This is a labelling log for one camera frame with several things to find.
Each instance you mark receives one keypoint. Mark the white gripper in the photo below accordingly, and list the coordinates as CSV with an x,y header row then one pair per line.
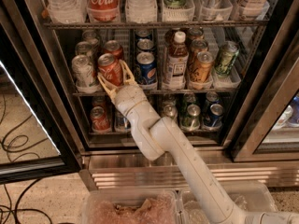
x,y
130,96

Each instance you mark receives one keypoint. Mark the red coke can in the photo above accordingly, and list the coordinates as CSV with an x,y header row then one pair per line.
x,y
115,48
109,66

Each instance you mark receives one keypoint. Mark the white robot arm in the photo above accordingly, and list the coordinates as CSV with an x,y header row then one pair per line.
x,y
155,136

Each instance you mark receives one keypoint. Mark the front blue pepsi can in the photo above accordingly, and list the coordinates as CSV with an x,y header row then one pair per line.
x,y
145,68

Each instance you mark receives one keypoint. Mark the blue pepsi can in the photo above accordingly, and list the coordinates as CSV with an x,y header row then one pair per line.
x,y
145,68
143,34
145,45

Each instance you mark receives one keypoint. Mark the front white soda can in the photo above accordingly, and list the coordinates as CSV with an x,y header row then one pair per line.
x,y
83,71

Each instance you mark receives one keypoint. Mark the white soda can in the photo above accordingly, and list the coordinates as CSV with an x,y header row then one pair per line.
x,y
84,48
93,38
83,71

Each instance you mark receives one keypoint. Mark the front blue white can bottom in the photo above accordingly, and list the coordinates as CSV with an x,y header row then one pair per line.
x,y
122,124

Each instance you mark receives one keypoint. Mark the front red can bottom shelf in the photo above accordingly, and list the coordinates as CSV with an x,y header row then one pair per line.
x,y
99,119

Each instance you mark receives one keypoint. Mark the middle blue pepsi can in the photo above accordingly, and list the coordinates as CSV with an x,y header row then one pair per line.
x,y
145,45

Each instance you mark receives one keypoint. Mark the middle white soda can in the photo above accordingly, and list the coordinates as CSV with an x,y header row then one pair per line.
x,y
84,48

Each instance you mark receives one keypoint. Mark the rear blue pepsi can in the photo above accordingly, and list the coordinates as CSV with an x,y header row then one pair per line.
x,y
143,34

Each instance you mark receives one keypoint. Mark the rear white soda can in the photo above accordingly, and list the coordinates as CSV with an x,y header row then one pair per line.
x,y
93,38

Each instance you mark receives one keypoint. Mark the front white can bottom shelf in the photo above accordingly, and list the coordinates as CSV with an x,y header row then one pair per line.
x,y
171,112

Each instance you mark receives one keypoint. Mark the front green can bottom shelf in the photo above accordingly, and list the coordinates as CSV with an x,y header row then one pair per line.
x,y
190,120

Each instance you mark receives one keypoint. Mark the front orange can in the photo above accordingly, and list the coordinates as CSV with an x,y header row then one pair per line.
x,y
201,67

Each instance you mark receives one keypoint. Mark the orange can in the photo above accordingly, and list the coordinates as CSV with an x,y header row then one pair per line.
x,y
196,46
195,33
201,67

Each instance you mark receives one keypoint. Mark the middle orange can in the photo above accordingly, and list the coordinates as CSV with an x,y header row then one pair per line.
x,y
196,46

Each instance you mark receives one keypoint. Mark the rear orange can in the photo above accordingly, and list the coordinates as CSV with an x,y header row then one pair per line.
x,y
195,33

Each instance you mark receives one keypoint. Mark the front blue can bottom shelf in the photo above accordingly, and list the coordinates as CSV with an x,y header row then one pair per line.
x,y
214,115

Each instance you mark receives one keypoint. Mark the open fridge glass door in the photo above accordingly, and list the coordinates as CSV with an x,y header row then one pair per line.
x,y
33,144

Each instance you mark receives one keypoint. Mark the stainless steel fridge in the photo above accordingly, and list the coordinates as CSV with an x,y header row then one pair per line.
x,y
253,96

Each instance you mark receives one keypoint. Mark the green can middle shelf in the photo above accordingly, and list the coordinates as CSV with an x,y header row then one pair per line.
x,y
225,59

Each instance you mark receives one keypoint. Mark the tea bottle white cap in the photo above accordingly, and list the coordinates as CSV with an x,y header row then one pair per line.
x,y
176,61

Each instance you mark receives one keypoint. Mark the middle clear water bottle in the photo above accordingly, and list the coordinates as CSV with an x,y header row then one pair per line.
x,y
141,8

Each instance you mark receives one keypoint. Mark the clear water bottle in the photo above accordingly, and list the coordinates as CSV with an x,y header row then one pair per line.
x,y
66,11
141,8

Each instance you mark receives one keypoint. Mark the left clear water bottle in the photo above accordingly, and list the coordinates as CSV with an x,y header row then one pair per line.
x,y
66,11

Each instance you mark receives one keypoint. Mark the left clear plastic bin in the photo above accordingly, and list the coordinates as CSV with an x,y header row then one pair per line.
x,y
131,206

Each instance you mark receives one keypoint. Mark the clear plastic bin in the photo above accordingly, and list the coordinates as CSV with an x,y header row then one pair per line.
x,y
251,196
131,206

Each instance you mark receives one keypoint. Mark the right clear plastic bin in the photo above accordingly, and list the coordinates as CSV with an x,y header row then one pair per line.
x,y
251,196

